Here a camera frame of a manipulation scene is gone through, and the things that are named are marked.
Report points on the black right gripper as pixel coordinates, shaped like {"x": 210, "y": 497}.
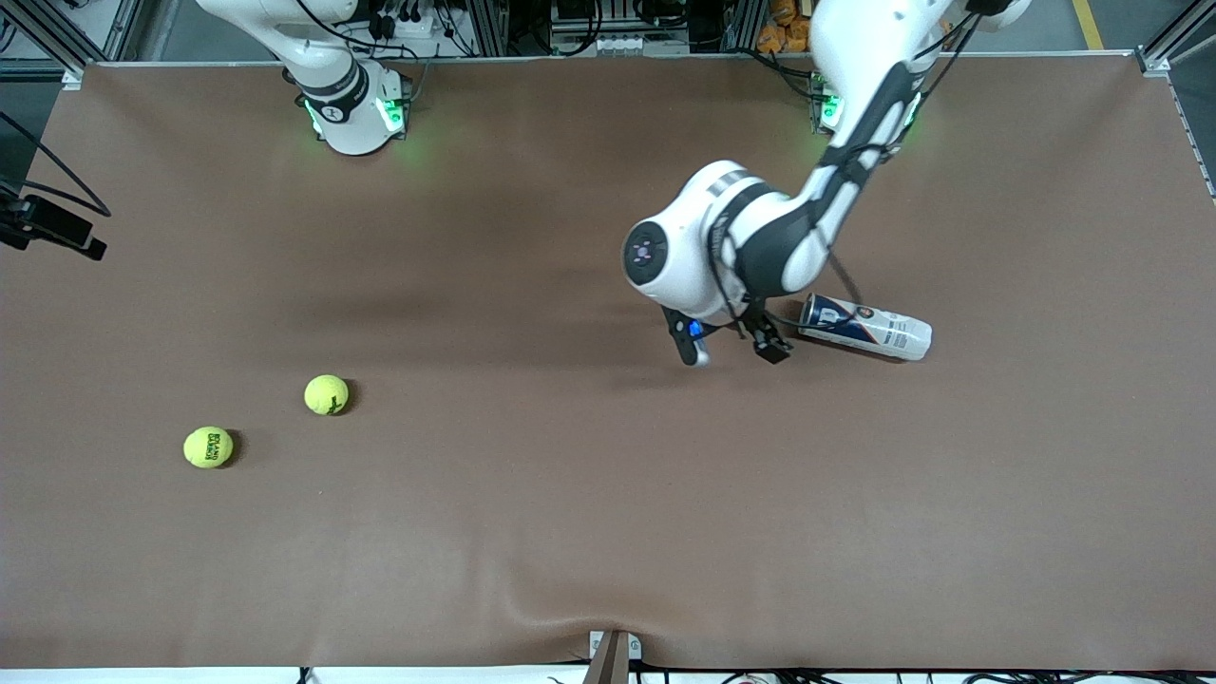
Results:
{"x": 58, "y": 220}

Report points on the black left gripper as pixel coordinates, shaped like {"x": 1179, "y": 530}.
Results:
{"x": 761, "y": 330}

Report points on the blue white tennis ball can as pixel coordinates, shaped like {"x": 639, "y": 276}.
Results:
{"x": 883, "y": 331}

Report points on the yellow tennis ball Roland Garros print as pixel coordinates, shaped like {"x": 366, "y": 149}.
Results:
{"x": 201, "y": 446}

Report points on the yellow tennis ball small black mark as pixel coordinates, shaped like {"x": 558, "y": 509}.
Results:
{"x": 323, "y": 393}

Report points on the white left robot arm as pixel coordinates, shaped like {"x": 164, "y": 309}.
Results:
{"x": 684, "y": 256}

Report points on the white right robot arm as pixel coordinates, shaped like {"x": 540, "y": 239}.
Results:
{"x": 351, "y": 114}

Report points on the brown table mat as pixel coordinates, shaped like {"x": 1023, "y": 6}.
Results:
{"x": 608, "y": 522}

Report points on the bag of orange items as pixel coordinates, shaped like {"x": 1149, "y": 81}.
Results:
{"x": 784, "y": 33}

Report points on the white terminal strip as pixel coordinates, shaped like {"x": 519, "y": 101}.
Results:
{"x": 636, "y": 44}

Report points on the white power strip with plugs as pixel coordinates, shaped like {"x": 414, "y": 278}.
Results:
{"x": 418, "y": 24}

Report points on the aluminium frame profile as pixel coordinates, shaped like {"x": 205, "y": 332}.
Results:
{"x": 57, "y": 38}
{"x": 1173, "y": 43}

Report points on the small metal corner bracket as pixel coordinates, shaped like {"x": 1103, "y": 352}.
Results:
{"x": 635, "y": 648}
{"x": 596, "y": 644}

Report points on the aluminium camera post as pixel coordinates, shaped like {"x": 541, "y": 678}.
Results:
{"x": 608, "y": 667}

